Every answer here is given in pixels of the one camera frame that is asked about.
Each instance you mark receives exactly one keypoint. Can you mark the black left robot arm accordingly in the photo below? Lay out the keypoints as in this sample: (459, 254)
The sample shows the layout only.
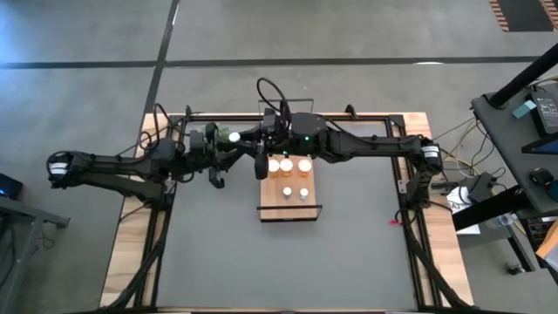
(109, 170)

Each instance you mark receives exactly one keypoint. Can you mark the dark rug striped border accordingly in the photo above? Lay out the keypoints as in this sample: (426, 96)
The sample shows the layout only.
(525, 15)

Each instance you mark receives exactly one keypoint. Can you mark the orange cardboard box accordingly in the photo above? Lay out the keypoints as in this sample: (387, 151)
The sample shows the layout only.
(549, 248)

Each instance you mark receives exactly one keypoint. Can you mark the small black floor object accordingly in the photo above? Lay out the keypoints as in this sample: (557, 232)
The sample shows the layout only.
(516, 269)

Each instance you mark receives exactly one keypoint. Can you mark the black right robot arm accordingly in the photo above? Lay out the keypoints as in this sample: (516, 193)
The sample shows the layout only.
(370, 146)

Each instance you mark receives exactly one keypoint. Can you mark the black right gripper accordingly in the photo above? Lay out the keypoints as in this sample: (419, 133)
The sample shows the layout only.
(270, 141)

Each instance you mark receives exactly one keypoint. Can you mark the wooden tray board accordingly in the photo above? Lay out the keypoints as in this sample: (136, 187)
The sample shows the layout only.
(279, 205)

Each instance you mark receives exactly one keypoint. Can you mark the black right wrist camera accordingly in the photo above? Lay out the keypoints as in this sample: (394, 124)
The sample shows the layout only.
(270, 120)

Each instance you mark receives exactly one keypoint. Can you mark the black desk leg bar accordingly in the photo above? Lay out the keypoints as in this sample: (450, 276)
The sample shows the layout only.
(492, 209)

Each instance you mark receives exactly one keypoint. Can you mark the clear plastic water bottle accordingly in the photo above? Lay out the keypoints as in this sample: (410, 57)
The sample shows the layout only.
(501, 221)

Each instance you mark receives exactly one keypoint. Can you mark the white paper sheet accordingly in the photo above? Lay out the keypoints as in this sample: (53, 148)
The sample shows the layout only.
(457, 205)

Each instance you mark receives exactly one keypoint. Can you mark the grey side desk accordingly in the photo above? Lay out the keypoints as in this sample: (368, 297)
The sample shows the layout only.
(501, 144)

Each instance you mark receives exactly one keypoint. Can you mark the black device blue screen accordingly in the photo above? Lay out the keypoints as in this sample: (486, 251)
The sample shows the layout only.
(9, 186)

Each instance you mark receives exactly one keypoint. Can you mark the black aluminium rig frame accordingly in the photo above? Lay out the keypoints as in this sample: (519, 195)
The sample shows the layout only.
(370, 118)

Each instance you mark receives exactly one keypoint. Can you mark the green succulent in white pot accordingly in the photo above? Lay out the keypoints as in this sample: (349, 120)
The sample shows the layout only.
(223, 131)

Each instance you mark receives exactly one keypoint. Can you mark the black power box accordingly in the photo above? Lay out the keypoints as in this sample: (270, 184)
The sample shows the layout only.
(481, 187)

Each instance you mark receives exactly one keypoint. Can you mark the teal box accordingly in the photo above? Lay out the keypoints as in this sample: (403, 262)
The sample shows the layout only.
(524, 109)

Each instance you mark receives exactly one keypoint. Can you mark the black computer mouse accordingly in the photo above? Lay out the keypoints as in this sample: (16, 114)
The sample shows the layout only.
(542, 176)

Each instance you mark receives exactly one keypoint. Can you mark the black tablet blue screen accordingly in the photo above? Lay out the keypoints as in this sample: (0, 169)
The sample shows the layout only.
(542, 147)

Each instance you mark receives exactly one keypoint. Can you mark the dark blue round object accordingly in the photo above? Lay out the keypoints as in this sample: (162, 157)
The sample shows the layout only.
(553, 191)

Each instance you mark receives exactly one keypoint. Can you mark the grey side table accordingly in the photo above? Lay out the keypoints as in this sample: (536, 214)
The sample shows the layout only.
(22, 227)

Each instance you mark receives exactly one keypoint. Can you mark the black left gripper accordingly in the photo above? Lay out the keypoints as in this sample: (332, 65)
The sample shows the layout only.
(205, 152)

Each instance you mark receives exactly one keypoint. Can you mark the black pole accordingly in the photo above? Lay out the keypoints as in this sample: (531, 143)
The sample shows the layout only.
(523, 78)

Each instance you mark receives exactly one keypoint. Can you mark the black power adapter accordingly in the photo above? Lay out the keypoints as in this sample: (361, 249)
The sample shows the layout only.
(547, 111)

